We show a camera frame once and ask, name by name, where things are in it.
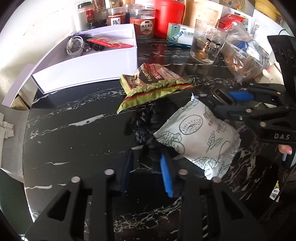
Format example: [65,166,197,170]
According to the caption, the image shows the white roll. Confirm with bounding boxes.
[77,2,89,30]

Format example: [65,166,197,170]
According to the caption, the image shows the clear jar orange label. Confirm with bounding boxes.
[129,5,156,39]

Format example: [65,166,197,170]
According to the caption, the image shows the red spice jar black lid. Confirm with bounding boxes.
[85,9,95,24]

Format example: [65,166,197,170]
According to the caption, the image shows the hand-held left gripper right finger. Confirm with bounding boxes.
[159,153,263,241]

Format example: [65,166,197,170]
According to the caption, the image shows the woven round ornament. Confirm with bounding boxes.
[218,0,247,11]

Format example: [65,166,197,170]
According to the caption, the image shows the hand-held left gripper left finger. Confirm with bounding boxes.
[24,148,134,241]

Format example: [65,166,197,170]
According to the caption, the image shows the dark bead bracelet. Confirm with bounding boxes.
[87,40,105,52]

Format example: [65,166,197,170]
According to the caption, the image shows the red printed packet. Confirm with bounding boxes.
[217,13,247,32]

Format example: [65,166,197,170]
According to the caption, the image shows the black polka dot hair tie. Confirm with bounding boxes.
[126,102,176,154]

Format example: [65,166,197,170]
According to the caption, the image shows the yellow plastic object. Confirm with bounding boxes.
[254,0,278,21]

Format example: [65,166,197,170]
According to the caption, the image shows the red snack packet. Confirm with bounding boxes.
[89,37,134,49]

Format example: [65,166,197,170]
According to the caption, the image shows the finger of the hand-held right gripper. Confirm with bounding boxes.
[209,101,292,124]
[228,82,287,105]

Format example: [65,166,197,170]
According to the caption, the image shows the brown green snack packet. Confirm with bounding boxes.
[117,63,194,114]

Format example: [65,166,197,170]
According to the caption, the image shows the kraft paper bag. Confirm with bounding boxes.
[183,0,223,28]

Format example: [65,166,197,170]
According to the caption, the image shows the clear jar brown label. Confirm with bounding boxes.
[92,0,109,22]

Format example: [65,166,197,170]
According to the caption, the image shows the white toy figurine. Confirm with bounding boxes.
[262,62,284,84]

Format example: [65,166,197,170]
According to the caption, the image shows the white cable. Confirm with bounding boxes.
[67,37,85,57]

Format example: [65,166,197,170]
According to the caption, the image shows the teal white medicine box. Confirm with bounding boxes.
[166,22,197,48]

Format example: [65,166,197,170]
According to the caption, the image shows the white cardboard box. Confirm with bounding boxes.
[2,23,138,107]

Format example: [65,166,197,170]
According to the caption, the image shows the white cloth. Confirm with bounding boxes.
[0,112,15,139]

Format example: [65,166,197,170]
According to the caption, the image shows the glass mug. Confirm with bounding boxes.
[190,19,228,65]

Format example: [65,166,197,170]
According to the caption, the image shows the clear plastic bag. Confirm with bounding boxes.
[223,22,271,82]

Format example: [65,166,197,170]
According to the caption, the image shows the red canister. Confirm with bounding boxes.
[154,0,185,37]

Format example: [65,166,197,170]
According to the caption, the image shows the white printed paper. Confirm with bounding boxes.
[251,9,278,43]

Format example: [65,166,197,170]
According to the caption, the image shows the small metal tin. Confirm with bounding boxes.
[212,88,234,105]

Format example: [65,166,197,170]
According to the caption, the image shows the white leaf-print packet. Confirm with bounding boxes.
[153,94,241,181]

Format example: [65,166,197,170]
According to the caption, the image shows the dark green jar black lid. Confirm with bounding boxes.
[87,20,107,29]

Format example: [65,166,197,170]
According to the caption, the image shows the person's right hand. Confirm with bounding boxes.
[277,144,294,155]

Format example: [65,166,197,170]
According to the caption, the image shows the black lid jar white label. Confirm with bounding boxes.
[105,0,123,8]

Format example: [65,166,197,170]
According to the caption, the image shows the clear jar red contents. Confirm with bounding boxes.
[107,7,126,26]

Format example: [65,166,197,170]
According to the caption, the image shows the gold spoon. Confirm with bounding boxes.
[194,38,222,61]

